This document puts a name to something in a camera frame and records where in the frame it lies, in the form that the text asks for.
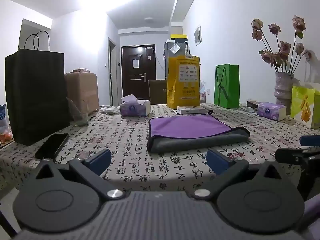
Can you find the beige hard-shell suitcase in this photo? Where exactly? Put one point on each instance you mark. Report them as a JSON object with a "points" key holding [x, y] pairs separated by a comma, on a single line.
{"points": [[82, 90]]}

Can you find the brown cardboard box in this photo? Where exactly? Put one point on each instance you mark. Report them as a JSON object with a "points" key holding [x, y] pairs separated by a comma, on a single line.
{"points": [[157, 92]]}

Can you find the clear drinking glass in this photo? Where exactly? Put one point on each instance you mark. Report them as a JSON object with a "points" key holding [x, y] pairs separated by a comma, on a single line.
{"points": [[79, 119]]}

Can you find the dark flat box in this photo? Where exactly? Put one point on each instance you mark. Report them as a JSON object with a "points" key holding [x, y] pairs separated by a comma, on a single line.
{"points": [[253, 104]]}

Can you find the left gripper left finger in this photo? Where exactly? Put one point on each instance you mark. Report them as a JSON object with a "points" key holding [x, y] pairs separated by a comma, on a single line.
{"points": [[58, 198]]}

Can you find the black paper shopping bag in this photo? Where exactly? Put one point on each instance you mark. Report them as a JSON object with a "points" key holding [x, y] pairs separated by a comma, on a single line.
{"points": [[36, 94]]}

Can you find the yellow paper delivery bag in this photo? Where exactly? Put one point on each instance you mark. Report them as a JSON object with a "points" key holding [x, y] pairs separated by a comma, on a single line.
{"points": [[183, 81]]}

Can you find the black smartphone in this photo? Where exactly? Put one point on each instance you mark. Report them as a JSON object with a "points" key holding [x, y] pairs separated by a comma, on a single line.
{"points": [[52, 146]]}

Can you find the white paperback book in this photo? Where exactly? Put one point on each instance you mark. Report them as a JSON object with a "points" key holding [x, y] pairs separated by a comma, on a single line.
{"points": [[191, 110]]}

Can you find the green paper gift bag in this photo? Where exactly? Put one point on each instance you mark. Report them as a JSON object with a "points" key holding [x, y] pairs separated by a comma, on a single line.
{"points": [[227, 86]]}

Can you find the framed wall picture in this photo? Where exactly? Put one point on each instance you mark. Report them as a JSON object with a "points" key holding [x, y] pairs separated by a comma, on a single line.
{"points": [[197, 35]]}

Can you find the dark brown entrance door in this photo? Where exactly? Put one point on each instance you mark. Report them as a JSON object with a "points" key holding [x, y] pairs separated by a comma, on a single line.
{"points": [[138, 66]]}

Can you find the lime yellow gift bag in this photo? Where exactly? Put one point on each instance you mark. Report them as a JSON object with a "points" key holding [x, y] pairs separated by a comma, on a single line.
{"points": [[305, 104]]}

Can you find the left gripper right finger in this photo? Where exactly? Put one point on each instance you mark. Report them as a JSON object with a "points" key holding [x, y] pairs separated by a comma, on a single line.
{"points": [[250, 197]]}

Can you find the purple tissue box with tissue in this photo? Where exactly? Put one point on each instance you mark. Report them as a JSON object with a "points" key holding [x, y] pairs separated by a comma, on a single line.
{"points": [[131, 106]]}

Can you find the yellow box atop refrigerator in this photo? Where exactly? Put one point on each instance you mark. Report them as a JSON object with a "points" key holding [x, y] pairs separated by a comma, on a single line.
{"points": [[178, 36]]}

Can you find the dried pink rose bouquet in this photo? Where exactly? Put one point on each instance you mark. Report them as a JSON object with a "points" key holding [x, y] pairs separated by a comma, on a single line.
{"points": [[286, 57]]}

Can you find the wrapped glass flower vase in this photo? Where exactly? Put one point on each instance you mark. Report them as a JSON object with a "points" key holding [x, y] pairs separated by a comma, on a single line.
{"points": [[283, 90]]}

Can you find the purple grey microfibre towel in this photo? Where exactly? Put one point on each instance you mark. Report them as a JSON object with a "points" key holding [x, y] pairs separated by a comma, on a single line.
{"points": [[184, 133]]}

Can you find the grey refrigerator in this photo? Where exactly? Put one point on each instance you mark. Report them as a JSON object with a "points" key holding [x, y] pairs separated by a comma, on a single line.
{"points": [[173, 48]]}

